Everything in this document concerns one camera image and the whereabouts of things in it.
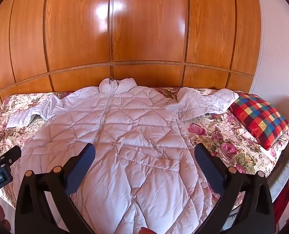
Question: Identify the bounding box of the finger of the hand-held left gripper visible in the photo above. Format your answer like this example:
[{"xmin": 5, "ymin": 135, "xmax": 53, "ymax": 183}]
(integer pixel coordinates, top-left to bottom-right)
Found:
[{"xmin": 0, "ymin": 146, "xmax": 22, "ymax": 171}]

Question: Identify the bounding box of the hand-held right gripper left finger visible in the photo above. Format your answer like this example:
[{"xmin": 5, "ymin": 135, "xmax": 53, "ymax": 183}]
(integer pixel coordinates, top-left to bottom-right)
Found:
[{"xmin": 15, "ymin": 143, "xmax": 96, "ymax": 234}]

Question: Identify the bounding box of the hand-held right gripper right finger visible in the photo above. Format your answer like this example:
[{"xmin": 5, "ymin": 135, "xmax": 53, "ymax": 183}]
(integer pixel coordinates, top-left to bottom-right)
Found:
[{"xmin": 194, "ymin": 143, "xmax": 275, "ymax": 234}]

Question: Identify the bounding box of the white quilted jacket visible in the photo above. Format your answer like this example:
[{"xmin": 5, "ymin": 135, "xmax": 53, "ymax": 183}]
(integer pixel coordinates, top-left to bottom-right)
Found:
[{"xmin": 6, "ymin": 77, "xmax": 240, "ymax": 234}]

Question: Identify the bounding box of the floral bedspread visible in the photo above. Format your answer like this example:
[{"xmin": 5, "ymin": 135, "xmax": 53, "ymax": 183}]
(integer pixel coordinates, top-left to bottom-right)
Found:
[{"xmin": 0, "ymin": 87, "xmax": 289, "ymax": 225}]

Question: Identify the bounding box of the plaid pillow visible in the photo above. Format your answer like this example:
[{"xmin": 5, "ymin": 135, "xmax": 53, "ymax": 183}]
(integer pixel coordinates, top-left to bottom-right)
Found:
[{"xmin": 228, "ymin": 92, "xmax": 289, "ymax": 151}]

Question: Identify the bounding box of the white mattress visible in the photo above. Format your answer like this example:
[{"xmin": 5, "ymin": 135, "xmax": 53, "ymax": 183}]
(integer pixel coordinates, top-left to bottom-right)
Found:
[{"xmin": 266, "ymin": 151, "xmax": 289, "ymax": 199}]

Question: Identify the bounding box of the red cloth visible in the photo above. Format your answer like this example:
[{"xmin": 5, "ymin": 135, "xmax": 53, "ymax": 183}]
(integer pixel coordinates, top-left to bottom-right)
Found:
[{"xmin": 272, "ymin": 186, "xmax": 289, "ymax": 222}]

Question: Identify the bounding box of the wooden wardrobe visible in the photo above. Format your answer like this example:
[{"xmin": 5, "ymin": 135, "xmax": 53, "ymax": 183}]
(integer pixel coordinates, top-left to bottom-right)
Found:
[{"xmin": 0, "ymin": 0, "xmax": 262, "ymax": 101}]

